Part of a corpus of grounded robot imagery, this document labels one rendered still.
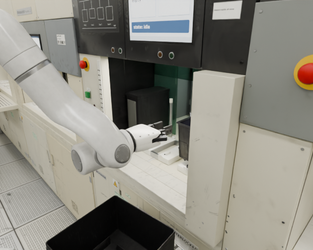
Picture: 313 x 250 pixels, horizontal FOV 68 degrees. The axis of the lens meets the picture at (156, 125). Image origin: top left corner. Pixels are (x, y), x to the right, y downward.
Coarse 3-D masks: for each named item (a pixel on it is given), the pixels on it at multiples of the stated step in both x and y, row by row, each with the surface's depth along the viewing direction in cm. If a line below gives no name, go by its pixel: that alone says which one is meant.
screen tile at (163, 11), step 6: (162, 0) 69; (168, 0) 67; (174, 0) 66; (180, 0) 64; (186, 0) 63; (162, 6) 69; (168, 6) 68; (174, 6) 66; (180, 6) 65; (186, 6) 63; (162, 12) 70; (168, 12) 68; (174, 12) 67; (180, 12) 65; (186, 12) 64
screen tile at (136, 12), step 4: (148, 0) 73; (152, 0) 72; (132, 4) 78; (136, 4) 77; (140, 4) 76; (144, 4) 74; (148, 4) 73; (152, 4) 72; (132, 8) 79; (136, 8) 78; (140, 8) 76; (144, 8) 75; (148, 8) 74; (152, 8) 72; (132, 12) 79; (136, 12) 78; (140, 12) 77; (144, 12) 75; (148, 12) 74; (152, 12) 73; (132, 16) 80; (136, 16) 79; (140, 16) 77; (144, 16) 76; (148, 16) 75; (152, 16) 73
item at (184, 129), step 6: (180, 120) 108; (186, 120) 108; (180, 126) 105; (186, 126) 102; (180, 132) 106; (186, 132) 103; (180, 138) 107; (186, 138) 104; (180, 144) 109; (186, 144) 105; (180, 150) 110; (186, 150) 107; (180, 156) 111; (186, 156) 108
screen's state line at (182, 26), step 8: (136, 24) 80; (144, 24) 77; (152, 24) 74; (160, 24) 72; (168, 24) 69; (176, 24) 67; (184, 24) 65; (136, 32) 81; (144, 32) 78; (152, 32) 75; (160, 32) 72; (168, 32) 70; (176, 32) 68; (184, 32) 66
